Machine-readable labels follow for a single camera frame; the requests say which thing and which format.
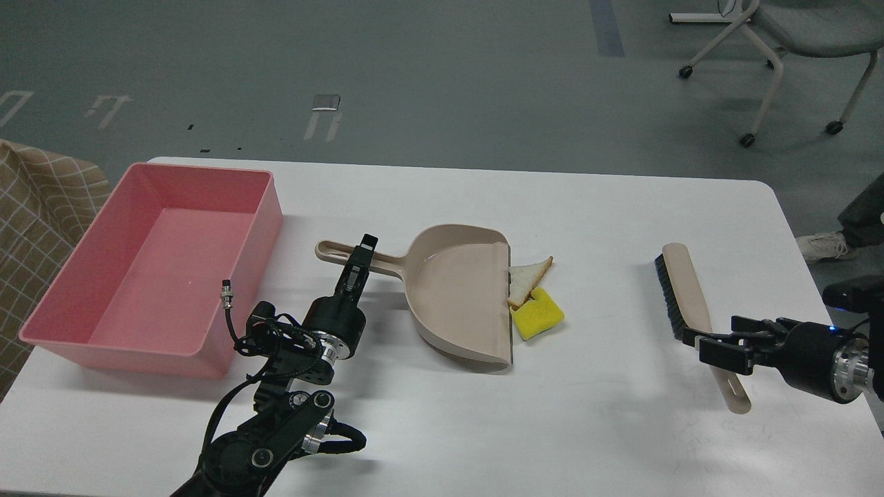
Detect beige checkered cloth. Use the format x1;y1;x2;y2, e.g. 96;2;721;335
1;139;111;397

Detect beige plastic dustpan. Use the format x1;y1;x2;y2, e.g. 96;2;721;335
315;223;515;366

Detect yellow sponge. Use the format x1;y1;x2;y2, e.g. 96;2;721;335
510;286;565;342

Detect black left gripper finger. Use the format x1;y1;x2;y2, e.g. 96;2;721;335
335;253;356;299
349;233;378;301

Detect beige hand brush black bristles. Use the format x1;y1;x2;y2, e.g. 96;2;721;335
654;242;752;415

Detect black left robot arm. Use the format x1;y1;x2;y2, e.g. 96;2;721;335
175;235;378;496

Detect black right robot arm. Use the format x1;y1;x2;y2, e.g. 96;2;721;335
673;275;883;404

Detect pink plastic bin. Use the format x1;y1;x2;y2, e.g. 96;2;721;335
19;163;283;380

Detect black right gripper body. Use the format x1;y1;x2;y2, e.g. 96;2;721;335
777;322;870;404

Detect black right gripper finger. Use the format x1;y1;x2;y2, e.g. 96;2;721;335
731;315;800;339
682;327;785;376

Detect silver floor outlet plate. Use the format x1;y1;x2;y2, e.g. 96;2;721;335
311;94;341;111

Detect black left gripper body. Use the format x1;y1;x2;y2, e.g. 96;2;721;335
302;295;366;359

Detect grey office chair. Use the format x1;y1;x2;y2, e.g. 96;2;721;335
678;1;883;148

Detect triangular bread slice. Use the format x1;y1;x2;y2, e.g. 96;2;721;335
506;257;555;309

